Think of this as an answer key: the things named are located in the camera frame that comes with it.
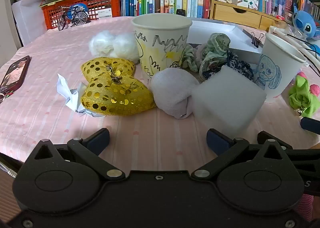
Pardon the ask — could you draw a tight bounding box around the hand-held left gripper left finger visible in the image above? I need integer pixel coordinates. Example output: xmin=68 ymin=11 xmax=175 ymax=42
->
xmin=24 ymin=128 xmax=125 ymax=181

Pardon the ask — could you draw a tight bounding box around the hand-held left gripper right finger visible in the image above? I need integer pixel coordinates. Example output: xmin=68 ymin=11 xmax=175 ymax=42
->
xmin=191 ymin=128 xmax=298 ymax=181

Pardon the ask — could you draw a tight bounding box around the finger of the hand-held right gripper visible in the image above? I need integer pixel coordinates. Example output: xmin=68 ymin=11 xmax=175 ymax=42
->
xmin=257 ymin=130 xmax=320 ymax=168
xmin=300 ymin=117 xmax=320 ymax=136

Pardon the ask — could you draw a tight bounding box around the green ribbon bow with bell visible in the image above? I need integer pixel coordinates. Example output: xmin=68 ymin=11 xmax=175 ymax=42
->
xmin=289 ymin=71 xmax=320 ymax=118

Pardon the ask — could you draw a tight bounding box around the gold sequin bow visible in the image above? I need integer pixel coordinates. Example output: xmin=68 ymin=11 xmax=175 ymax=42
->
xmin=80 ymin=57 xmax=156 ymax=116

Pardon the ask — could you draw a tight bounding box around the navy patterned drawstring pouch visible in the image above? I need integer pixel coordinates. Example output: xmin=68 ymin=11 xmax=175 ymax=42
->
xmin=202 ymin=52 xmax=254 ymax=83

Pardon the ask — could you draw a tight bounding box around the grey shallow cardboard box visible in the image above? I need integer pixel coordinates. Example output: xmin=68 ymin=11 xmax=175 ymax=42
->
xmin=186 ymin=20 xmax=265 ymax=63

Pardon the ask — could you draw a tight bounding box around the white sponge block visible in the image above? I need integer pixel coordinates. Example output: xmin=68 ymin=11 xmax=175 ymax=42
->
xmin=191 ymin=65 xmax=267 ymax=139

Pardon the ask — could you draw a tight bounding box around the pink striped tablecloth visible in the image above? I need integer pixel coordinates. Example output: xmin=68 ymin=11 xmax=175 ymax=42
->
xmin=0 ymin=15 xmax=320 ymax=168

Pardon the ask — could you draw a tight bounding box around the crumpled white paper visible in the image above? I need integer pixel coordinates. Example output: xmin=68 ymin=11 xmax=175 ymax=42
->
xmin=57 ymin=73 xmax=107 ymax=118

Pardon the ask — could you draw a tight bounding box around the white paper cup dog drawing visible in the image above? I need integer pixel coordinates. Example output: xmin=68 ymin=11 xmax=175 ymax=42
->
xmin=252 ymin=33 xmax=307 ymax=103

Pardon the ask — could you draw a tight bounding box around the white rolled sock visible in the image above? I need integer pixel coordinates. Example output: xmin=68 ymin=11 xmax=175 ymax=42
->
xmin=150 ymin=67 xmax=200 ymax=120

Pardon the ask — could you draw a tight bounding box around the pale green scrunchie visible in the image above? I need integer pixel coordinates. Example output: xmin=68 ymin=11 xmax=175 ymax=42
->
xmin=181 ymin=44 xmax=200 ymax=72

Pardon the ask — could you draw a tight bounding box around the green patterned cloth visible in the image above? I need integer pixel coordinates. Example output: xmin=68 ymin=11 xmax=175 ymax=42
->
xmin=199 ymin=32 xmax=232 ymax=73

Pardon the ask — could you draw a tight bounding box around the white plastic tube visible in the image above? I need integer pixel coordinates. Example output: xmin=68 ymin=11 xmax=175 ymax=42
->
xmin=269 ymin=25 xmax=320 ymax=66

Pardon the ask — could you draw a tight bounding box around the black binder clip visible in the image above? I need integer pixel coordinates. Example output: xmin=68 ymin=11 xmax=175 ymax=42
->
xmin=250 ymin=32 xmax=265 ymax=48

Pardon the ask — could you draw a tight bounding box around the blue plush toy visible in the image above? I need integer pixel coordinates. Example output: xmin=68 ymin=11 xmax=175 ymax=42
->
xmin=291 ymin=3 xmax=320 ymax=41

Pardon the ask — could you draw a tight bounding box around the yellow scribbled paper cup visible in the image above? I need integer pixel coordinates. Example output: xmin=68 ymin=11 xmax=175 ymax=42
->
xmin=132 ymin=13 xmax=193 ymax=81

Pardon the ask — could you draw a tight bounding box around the phone in dark red case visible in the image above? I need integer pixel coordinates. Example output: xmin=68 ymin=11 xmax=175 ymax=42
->
xmin=0 ymin=55 xmax=32 ymax=94

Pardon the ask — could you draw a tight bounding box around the miniature black bicycle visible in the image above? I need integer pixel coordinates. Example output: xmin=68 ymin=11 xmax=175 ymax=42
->
xmin=57 ymin=5 xmax=89 ymax=31

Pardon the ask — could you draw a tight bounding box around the wooden drawer organiser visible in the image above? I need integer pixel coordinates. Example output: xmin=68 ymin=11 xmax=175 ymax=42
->
xmin=209 ymin=0 xmax=283 ymax=30

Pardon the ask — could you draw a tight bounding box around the round blue badge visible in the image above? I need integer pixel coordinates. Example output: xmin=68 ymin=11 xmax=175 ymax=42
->
xmin=69 ymin=3 xmax=89 ymax=18

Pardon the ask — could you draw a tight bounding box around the white sheet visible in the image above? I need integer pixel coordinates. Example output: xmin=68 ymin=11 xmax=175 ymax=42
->
xmin=11 ymin=0 xmax=48 ymax=46

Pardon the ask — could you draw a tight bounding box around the red plastic crate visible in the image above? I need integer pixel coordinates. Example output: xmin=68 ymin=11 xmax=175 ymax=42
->
xmin=41 ymin=0 xmax=122 ymax=30

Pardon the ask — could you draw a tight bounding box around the black wire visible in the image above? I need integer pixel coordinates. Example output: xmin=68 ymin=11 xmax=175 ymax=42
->
xmin=287 ymin=33 xmax=320 ymax=78

